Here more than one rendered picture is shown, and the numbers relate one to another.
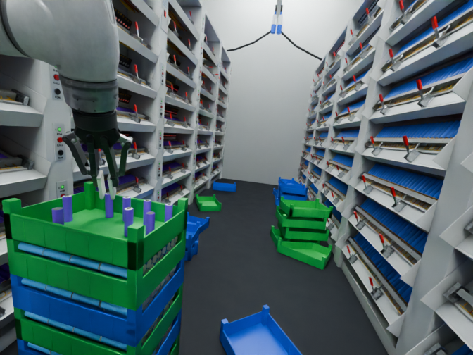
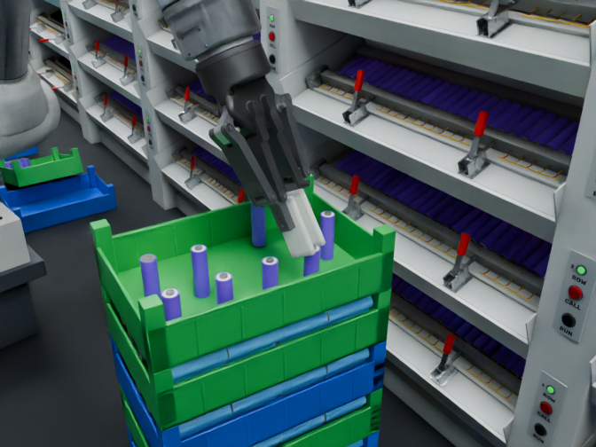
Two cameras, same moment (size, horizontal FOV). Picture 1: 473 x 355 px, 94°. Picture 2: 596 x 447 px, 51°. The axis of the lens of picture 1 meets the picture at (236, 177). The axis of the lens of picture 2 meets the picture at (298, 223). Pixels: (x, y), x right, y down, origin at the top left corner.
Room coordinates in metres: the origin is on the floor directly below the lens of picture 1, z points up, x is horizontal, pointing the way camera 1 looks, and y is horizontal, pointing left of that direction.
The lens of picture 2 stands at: (0.99, -0.10, 0.91)
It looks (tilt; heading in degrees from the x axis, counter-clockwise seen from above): 28 degrees down; 138
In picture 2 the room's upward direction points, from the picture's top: straight up
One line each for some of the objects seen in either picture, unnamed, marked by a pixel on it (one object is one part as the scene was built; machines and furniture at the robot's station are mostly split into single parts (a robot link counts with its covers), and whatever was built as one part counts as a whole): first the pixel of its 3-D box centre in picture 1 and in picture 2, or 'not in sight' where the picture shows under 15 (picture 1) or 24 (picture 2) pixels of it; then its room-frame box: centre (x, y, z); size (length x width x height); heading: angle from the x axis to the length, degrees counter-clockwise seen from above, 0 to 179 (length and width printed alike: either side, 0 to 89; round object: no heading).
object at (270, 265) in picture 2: (127, 208); (270, 283); (0.54, 0.27, 0.52); 0.02 x 0.02 x 0.06
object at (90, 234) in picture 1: (108, 215); (242, 255); (0.47, 0.28, 0.52); 0.30 x 0.20 x 0.08; 78
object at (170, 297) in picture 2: (168, 215); (173, 317); (0.52, 0.16, 0.52); 0.02 x 0.02 x 0.06
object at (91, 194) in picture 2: not in sight; (58, 197); (-0.83, 0.54, 0.04); 0.30 x 0.20 x 0.08; 83
